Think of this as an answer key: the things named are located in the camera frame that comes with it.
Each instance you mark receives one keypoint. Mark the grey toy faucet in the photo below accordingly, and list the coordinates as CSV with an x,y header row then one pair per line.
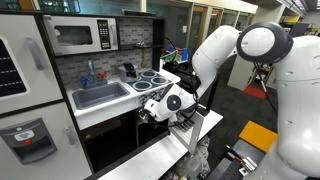
x,y
90,68

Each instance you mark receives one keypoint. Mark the black bar on kitchen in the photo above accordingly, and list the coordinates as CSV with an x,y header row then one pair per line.
x,y
138,13

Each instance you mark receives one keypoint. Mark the white toy microwave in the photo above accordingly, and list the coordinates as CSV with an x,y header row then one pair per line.
x,y
93,33

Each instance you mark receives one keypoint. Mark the yellow floor mat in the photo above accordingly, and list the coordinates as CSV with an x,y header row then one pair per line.
x,y
258,135

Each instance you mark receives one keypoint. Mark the silver dish on shelf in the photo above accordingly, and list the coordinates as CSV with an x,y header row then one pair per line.
x,y
142,45

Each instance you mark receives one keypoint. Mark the silver metal clamp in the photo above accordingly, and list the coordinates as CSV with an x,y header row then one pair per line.
x,y
248,165

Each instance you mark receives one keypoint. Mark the white fridge door with dispenser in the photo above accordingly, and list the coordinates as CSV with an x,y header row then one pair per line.
x,y
66,160

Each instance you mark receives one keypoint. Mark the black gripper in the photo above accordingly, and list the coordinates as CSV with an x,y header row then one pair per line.
x,y
143,116

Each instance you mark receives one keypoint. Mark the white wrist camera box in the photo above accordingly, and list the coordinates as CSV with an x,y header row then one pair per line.
x,y
151,107

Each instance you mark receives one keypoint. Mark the grey toy sink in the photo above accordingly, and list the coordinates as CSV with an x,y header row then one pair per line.
x,y
100,96

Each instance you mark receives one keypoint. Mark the wooden spatula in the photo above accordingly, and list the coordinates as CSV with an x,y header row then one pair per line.
x,y
144,61

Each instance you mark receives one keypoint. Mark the blue plastic part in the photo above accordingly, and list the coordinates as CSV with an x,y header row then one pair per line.
x,y
184,54
170,48

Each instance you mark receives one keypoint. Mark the grey stove knob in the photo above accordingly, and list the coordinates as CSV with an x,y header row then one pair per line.
x,y
152,95
142,98

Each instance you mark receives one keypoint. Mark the white toy kitchen unit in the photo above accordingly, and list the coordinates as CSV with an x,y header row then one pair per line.
x,y
100,115

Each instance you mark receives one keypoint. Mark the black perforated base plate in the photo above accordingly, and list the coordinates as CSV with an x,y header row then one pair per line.
x,y
230,170

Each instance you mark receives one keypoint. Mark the clear plastic bag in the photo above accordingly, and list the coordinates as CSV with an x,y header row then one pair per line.
x,y
196,163

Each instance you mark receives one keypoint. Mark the grey pot with black lid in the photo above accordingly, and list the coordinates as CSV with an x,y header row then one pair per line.
x,y
126,73

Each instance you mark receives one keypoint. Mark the red floor mat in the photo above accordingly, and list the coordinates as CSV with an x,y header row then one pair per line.
x,y
255,92

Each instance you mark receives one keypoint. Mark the white fridge door with window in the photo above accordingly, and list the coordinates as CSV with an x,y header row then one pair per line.
x,y
40,86

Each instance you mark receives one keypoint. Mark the white oven door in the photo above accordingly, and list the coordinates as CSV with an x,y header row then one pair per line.
x,y
196,133

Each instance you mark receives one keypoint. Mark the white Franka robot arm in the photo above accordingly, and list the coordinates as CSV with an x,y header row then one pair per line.
x,y
293,100

